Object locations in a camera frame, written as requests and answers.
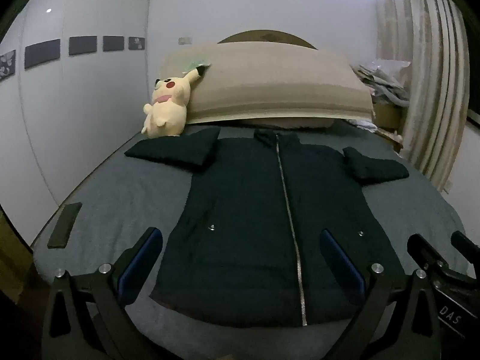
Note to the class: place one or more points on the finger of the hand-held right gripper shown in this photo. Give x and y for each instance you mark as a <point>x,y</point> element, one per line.
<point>467,247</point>
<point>425,251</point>

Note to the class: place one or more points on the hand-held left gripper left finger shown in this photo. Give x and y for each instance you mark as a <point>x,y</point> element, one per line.
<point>140,266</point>

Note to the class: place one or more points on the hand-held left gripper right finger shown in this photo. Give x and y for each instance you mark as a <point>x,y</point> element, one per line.
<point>343,266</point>

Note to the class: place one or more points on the dark zip-up fleece jacket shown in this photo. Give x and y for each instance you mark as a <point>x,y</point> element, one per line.
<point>243,213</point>

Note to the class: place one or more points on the pile of crumpled clothes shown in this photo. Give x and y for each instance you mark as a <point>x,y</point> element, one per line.
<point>382,80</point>

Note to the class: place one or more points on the grey bed blanket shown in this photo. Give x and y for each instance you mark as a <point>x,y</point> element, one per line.
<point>123,202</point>

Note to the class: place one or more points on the flat dark rectangular object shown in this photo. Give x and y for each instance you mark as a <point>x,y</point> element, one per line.
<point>64,225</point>

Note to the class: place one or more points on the cardboard box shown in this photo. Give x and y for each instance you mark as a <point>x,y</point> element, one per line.
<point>388,116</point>

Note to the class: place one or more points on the yellow plush toy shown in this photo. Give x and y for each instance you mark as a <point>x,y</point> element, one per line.
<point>168,112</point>

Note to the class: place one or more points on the beige curtain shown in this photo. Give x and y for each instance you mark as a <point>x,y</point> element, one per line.
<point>431,75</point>

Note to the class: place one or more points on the large beige pillow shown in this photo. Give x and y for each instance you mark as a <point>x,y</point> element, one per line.
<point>270,82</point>

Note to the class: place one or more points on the green patterned cloth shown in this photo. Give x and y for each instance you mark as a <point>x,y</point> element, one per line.
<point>193,65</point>

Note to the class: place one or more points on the wooden headboard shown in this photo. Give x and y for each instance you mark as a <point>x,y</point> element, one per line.
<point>266,35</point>

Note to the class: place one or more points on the floral dark wall panel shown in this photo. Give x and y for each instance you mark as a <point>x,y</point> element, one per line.
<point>7,65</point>
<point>137,43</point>

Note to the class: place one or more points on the plain dark wall panel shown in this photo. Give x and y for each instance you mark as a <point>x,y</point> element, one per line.
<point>42,54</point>
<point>83,45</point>
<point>114,43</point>

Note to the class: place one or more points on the wall switch plate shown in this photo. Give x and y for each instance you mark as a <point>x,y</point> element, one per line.
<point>185,40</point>

